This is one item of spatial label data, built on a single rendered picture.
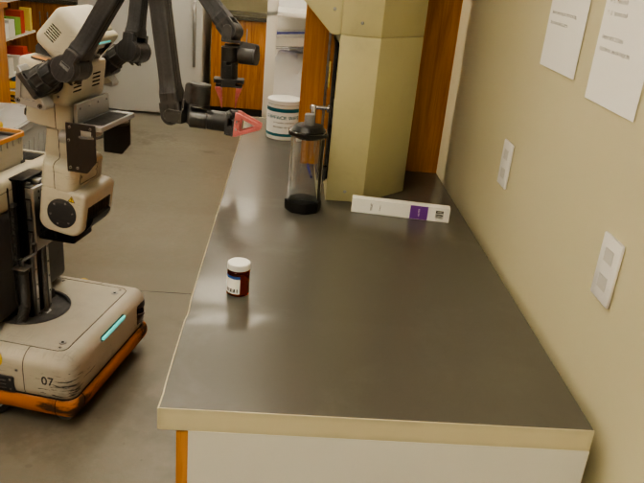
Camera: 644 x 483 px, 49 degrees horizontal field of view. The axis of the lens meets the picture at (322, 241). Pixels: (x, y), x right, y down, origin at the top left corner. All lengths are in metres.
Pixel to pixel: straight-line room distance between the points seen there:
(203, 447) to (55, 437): 1.52
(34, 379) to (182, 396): 1.49
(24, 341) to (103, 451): 0.47
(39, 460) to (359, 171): 1.41
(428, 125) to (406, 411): 1.42
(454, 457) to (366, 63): 1.14
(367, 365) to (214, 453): 0.31
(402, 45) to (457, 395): 1.13
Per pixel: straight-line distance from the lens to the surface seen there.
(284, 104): 2.65
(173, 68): 2.06
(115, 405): 2.77
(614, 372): 1.26
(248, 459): 1.19
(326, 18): 1.96
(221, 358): 1.26
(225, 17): 2.43
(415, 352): 1.34
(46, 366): 2.57
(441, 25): 2.38
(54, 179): 2.49
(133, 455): 2.54
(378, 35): 1.98
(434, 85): 2.40
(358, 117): 2.01
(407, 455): 1.20
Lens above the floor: 1.62
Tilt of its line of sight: 22 degrees down
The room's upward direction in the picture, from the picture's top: 5 degrees clockwise
